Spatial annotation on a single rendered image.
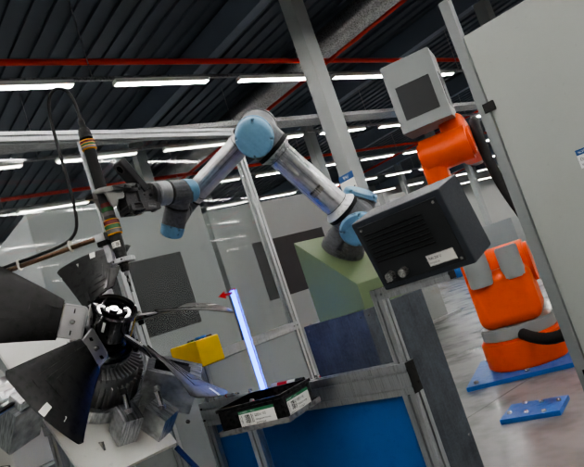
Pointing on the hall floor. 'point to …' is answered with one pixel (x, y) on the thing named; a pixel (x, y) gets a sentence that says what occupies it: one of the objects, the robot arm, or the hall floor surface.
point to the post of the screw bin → (260, 448)
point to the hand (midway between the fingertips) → (92, 193)
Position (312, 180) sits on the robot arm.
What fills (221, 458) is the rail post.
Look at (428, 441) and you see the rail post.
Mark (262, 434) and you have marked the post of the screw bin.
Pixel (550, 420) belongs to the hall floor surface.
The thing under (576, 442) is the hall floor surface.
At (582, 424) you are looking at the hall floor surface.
